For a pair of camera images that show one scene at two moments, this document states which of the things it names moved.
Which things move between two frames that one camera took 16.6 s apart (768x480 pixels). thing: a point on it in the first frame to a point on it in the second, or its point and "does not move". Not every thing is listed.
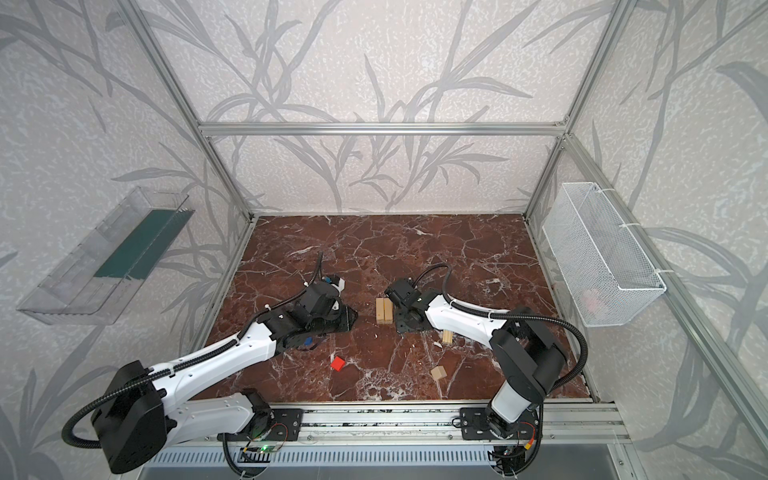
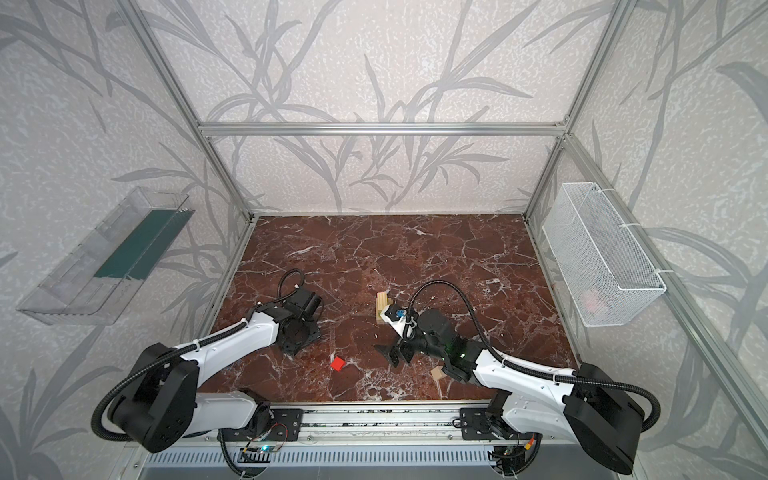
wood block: (384, 311) does not move
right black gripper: (400, 309) to (405, 345)
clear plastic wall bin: (94, 281) does not move
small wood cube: (438, 372) does not move
